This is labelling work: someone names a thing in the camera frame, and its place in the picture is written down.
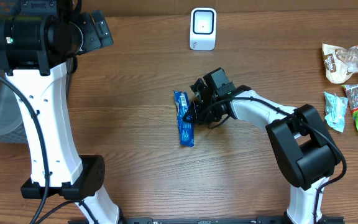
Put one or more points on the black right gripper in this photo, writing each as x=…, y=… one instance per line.
x=195, y=117

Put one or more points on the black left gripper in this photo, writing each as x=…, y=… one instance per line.
x=97, y=37

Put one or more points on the blue Oreo cookie pack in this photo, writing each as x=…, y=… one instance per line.
x=186, y=130

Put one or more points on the teal snack packet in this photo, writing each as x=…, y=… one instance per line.
x=335, y=110

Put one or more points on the beige paper pouch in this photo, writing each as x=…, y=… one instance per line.
x=340, y=63

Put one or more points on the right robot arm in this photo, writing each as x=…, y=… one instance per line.
x=303, y=148

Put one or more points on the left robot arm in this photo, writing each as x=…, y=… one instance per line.
x=38, y=52

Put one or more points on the white barcode scanner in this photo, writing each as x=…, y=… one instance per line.
x=203, y=29

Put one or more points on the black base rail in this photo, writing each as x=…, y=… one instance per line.
x=204, y=221

